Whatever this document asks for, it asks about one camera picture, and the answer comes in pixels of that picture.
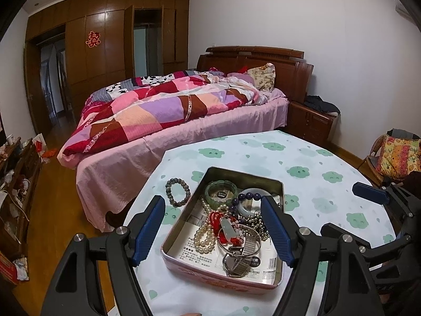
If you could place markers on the bed with patchwork quilt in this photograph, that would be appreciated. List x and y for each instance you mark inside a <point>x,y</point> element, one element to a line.
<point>131,171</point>

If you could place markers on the red paper decoration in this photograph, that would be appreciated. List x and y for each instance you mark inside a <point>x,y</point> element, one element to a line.
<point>93,38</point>

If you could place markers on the wooden nightstand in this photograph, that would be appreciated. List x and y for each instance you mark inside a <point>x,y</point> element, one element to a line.
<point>309,125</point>

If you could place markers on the white paper bag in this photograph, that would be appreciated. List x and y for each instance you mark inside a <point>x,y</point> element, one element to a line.
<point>38,144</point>

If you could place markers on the floral pillow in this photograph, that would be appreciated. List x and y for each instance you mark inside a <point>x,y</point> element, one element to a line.
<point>263,77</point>

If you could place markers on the wooden bed headboard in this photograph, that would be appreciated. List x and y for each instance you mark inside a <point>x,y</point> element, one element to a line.
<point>296,75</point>

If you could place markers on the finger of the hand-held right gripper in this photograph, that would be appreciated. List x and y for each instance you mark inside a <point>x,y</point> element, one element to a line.
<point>331,228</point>
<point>370,191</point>

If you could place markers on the dark clothes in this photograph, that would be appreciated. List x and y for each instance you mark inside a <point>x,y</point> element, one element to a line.
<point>322,105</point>

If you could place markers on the colourful patterned cushion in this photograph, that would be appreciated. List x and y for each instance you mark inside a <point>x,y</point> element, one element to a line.
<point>398,158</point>

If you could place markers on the wicker chair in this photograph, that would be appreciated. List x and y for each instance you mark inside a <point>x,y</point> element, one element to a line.
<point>371,168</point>

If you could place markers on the lavender pillow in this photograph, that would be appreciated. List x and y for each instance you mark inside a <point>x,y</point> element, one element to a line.
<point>243,78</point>

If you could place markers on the silver bangle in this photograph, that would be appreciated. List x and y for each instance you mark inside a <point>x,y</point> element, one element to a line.
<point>250,225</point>

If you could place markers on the white air conditioner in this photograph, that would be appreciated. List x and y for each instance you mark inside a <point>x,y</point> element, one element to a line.
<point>404,11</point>

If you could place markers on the printed paper leaflet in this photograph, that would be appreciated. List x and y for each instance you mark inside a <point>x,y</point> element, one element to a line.
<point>197,263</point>

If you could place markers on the white jade bangle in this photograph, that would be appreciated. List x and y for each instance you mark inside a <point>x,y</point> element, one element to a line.
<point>245,209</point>

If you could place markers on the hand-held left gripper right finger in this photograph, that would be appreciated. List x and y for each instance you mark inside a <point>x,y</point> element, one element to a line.
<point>276,230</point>

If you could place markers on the cluttered low wooden cabinet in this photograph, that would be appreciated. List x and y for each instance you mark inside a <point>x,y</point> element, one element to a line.
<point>19,184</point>

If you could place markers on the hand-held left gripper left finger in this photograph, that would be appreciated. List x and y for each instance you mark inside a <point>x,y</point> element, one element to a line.
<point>148,230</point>

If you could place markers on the pink tin box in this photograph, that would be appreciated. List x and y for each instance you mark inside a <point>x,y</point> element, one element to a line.
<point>204,278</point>

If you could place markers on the silver wristwatch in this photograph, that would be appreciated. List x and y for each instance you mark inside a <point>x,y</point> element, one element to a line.
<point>251,242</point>

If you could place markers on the wooden wardrobe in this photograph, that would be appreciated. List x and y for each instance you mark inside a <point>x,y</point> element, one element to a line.
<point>108,39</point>

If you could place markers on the red cardboard box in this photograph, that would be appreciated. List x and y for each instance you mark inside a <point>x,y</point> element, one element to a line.
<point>8,268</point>

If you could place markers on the patchwork quilt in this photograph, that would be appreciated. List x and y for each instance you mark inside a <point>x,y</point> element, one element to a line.
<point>148,115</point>

